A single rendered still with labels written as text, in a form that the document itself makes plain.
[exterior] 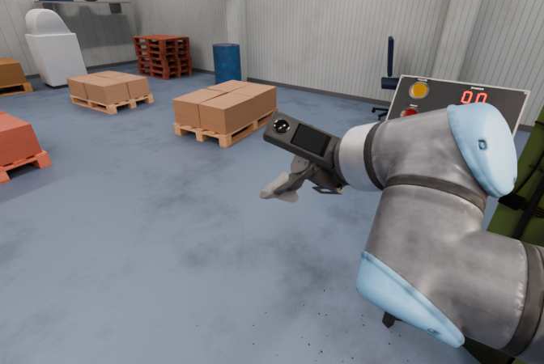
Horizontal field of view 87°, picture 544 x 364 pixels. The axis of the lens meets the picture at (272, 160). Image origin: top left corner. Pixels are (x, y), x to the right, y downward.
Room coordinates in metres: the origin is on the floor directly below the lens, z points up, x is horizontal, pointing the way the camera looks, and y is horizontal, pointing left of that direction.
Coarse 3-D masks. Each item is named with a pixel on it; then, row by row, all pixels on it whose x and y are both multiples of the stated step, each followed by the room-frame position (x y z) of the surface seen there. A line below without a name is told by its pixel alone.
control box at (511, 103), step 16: (400, 80) 0.97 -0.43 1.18; (416, 80) 0.94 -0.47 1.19; (432, 80) 0.92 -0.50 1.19; (448, 80) 0.89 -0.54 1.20; (400, 96) 0.94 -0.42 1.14; (432, 96) 0.89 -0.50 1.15; (448, 96) 0.86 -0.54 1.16; (464, 96) 0.84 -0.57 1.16; (480, 96) 0.82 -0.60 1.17; (496, 96) 0.80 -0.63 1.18; (512, 96) 0.78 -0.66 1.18; (528, 96) 0.77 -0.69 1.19; (400, 112) 0.90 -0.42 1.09; (512, 112) 0.76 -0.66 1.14; (512, 128) 0.73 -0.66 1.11
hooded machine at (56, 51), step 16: (32, 16) 5.58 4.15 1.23; (48, 16) 5.69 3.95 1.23; (32, 32) 5.59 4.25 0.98; (48, 32) 5.62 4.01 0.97; (64, 32) 5.82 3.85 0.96; (32, 48) 5.65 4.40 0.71; (48, 48) 5.53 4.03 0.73; (64, 48) 5.73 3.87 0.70; (48, 64) 5.46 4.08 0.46; (64, 64) 5.66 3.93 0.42; (80, 64) 5.87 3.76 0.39; (48, 80) 5.51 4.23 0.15; (64, 80) 5.59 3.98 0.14
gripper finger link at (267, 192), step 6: (282, 174) 0.43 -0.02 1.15; (288, 174) 0.42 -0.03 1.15; (276, 180) 0.42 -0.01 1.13; (282, 180) 0.41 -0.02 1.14; (270, 186) 0.42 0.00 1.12; (276, 186) 0.41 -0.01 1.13; (264, 192) 0.43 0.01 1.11; (270, 192) 0.41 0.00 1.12; (288, 192) 0.42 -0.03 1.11; (294, 192) 0.42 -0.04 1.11; (264, 198) 0.43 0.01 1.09; (282, 198) 0.43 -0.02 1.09; (288, 198) 0.42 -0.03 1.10; (294, 198) 0.42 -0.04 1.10
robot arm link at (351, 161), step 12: (348, 132) 0.36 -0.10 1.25; (360, 132) 0.33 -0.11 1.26; (348, 144) 0.33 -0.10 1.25; (360, 144) 0.32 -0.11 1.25; (348, 156) 0.32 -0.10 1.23; (360, 156) 0.31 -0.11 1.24; (348, 168) 0.32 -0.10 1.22; (360, 168) 0.30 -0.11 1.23; (348, 180) 0.32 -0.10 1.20; (360, 180) 0.30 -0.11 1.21
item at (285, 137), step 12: (276, 120) 0.40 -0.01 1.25; (288, 120) 0.41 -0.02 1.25; (264, 132) 0.39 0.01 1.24; (276, 132) 0.39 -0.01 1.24; (288, 132) 0.39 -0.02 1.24; (300, 132) 0.39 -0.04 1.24; (312, 132) 0.39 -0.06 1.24; (324, 132) 0.40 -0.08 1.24; (276, 144) 0.39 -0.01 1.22; (288, 144) 0.38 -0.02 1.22; (300, 144) 0.38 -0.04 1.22; (312, 144) 0.38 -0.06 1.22; (324, 144) 0.38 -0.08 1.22; (336, 144) 0.38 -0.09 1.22; (300, 156) 0.39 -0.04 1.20; (312, 156) 0.37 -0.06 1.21; (324, 156) 0.37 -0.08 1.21
